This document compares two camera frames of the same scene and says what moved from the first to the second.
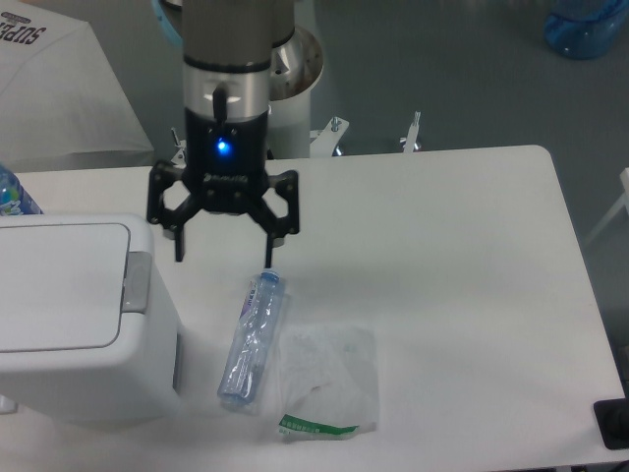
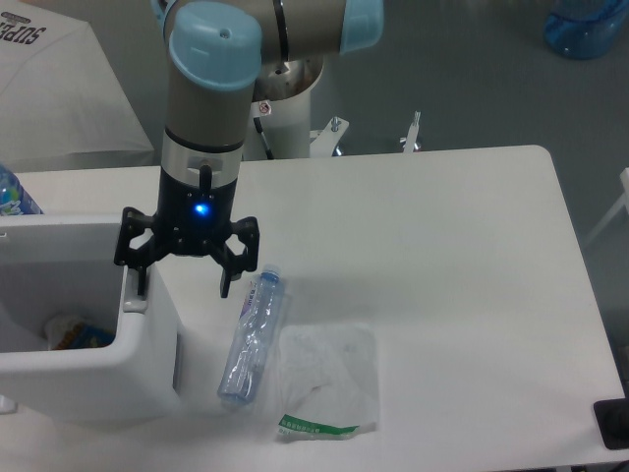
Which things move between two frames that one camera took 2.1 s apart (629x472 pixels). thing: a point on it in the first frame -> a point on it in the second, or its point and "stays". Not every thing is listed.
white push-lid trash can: x=87 y=332 stays
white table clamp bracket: x=412 y=134 stays
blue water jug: x=585 y=29 stays
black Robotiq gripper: x=227 y=164 -> x=192 y=220
